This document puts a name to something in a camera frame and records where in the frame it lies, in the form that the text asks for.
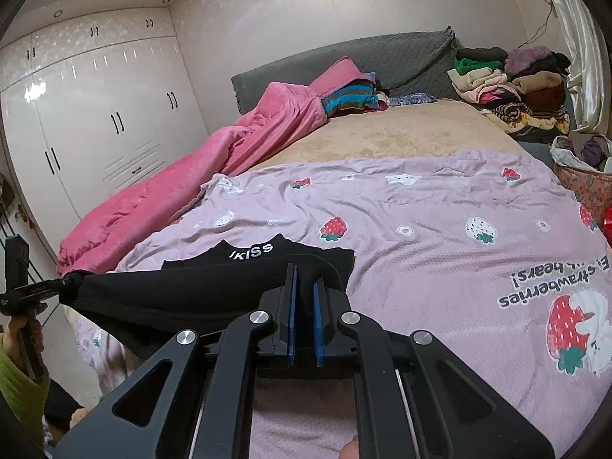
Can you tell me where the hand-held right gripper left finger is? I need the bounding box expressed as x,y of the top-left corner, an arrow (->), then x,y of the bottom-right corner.
48,263 -> 299,459

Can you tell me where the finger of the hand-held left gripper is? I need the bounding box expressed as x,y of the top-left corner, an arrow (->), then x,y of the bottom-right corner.
12,273 -> 86,304

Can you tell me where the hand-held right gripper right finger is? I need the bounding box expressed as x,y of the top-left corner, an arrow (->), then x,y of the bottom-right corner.
312,272 -> 555,459

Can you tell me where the black sweater with orange cuffs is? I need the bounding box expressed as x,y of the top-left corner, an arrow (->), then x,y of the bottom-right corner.
60,234 -> 357,414

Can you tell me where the person's left forearm green sleeve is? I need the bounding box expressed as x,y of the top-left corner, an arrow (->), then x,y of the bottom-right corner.
0,342 -> 51,443

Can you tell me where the pile of folded clothes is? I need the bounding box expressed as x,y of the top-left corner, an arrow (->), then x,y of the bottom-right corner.
447,45 -> 575,137

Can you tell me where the person's left hand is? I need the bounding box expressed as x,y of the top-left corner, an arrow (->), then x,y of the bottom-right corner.
0,303 -> 47,381

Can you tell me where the lilac strawberry print sheet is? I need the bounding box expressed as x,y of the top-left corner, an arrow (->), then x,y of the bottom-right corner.
72,148 -> 612,459

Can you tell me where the pink fleece blanket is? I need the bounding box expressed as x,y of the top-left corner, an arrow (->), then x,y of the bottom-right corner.
56,55 -> 378,275

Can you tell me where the white wardrobe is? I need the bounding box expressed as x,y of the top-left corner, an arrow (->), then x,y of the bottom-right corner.
0,10 -> 211,259

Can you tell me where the beige plush bed cover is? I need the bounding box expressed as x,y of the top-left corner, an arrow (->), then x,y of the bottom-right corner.
239,98 -> 536,173

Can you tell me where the striped blue folded garment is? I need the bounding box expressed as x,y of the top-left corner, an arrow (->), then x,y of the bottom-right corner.
320,74 -> 390,116

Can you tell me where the blue floral cloth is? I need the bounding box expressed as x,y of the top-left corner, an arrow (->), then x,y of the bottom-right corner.
389,90 -> 439,107

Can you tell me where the grey quilted headboard cover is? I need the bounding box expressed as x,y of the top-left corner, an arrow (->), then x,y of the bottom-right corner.
231,26 -> 462,116

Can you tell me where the floral laundry basket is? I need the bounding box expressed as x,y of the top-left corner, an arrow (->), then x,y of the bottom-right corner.
550,134 -> 612,223

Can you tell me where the cream satin curtain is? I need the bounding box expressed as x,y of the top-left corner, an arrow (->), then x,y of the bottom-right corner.
533,0 -> 611,130

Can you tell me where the wall hanger rack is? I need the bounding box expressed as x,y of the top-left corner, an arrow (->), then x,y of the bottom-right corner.
0,172 -> 35,236

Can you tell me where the thin dark cable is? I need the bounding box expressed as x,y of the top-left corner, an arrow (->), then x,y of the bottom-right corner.
522,0 -> 556,47

